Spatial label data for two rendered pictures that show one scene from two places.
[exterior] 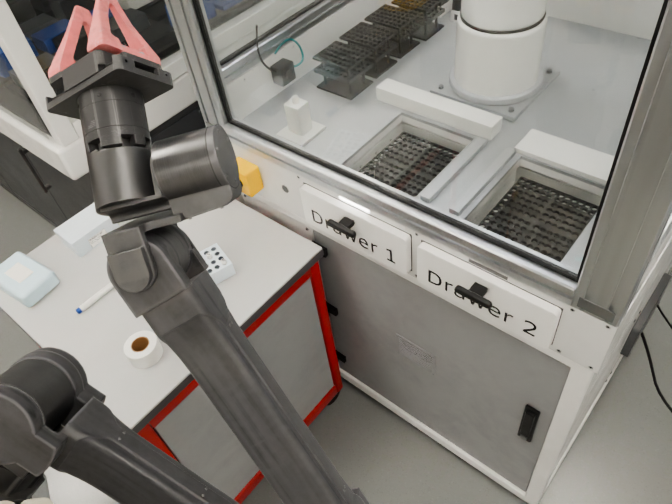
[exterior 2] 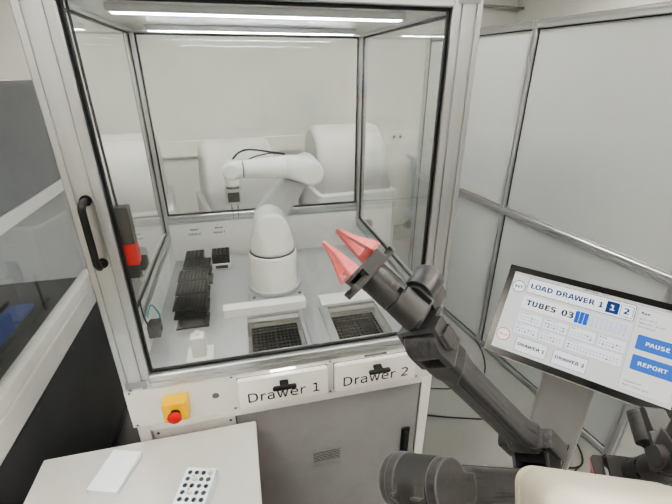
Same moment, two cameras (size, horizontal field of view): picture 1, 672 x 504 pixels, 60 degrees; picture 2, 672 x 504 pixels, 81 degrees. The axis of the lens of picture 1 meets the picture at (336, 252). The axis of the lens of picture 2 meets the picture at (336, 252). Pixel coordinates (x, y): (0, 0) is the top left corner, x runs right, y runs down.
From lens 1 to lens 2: 77 cm
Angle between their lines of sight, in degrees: 52
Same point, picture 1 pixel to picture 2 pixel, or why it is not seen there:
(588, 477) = not seen: hidden behind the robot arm
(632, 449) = not seen: hidden behind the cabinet
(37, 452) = (469, 484)
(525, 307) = (401, 360)
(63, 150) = not seen: outside the picture
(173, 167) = (433, 284)
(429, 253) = (343, 366)
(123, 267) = (449, 337)
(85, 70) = (377, 258)
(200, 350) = (470, 370)
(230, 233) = (181, 459)
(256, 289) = (245, 473)
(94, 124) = (394, 281)
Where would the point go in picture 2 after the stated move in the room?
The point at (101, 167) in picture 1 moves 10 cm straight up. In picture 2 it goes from (411, 298) to (417, 241)
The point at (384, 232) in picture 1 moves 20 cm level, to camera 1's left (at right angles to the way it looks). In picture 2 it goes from (311, 372) to (273, 414)
